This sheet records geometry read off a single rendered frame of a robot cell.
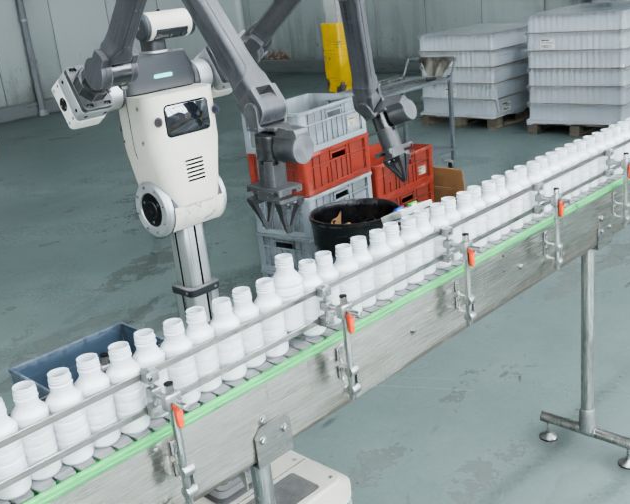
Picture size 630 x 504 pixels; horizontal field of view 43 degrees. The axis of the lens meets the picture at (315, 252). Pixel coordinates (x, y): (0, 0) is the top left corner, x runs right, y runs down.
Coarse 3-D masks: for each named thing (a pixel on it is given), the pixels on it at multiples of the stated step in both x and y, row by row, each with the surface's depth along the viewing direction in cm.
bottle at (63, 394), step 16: (64, 368) 136; (48, 384) 135; (64, 384) 134; (48, 400) 135; (64, 400) 134; (80, 400) 136; (80, 416) 136; (64, 432) 135; (80, 432) 136; (64, 448) 136
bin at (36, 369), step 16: (96, 336) 205; (112, 336) 208; (128, 336) 208; (48, 352) 196; (64, 352) 199; (80, 352) 202; (96, 352) 206; (16, 368) 190; (32, 368) 193; (48, 368) 197
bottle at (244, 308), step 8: (240, 288) 164; (248, 288) 163; (232, 296) 162; (240, 296) 161; (248, 296) 162; (240, 304) 162; (248, 304) 162; (232, 312) 163; (240, 312) 162; (248, 312) 162; (256, 312) 163; (240, 320) 161; (248, 320) 162; (248, 328) 162; (256, 328) 163; (248, 336) 163; (256, 336) 163; (248, 344) 163; (256, 344) 164; (248, 352) 164; (256, 360) 165; (264, 360) 166; (248, 368) 165
